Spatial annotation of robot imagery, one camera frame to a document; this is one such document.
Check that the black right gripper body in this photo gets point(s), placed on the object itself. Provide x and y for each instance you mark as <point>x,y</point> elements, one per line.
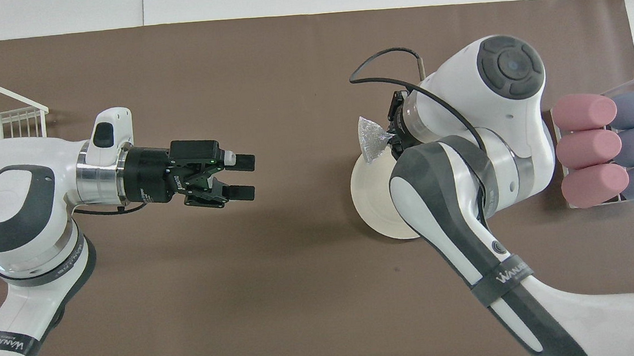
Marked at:
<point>396,123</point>

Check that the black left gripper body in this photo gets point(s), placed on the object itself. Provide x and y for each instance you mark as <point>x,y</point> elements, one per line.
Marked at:
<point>150,174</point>

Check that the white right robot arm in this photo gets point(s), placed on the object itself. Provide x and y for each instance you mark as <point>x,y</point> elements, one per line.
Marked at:
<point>522,128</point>

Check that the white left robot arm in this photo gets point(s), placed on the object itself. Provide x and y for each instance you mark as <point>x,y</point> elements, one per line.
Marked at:
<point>22,167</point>

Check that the cream round plate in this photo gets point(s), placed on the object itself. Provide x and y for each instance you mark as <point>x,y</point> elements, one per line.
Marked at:
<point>372,196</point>

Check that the brown table mat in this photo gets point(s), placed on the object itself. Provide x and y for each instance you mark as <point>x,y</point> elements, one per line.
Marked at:
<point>275,294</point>

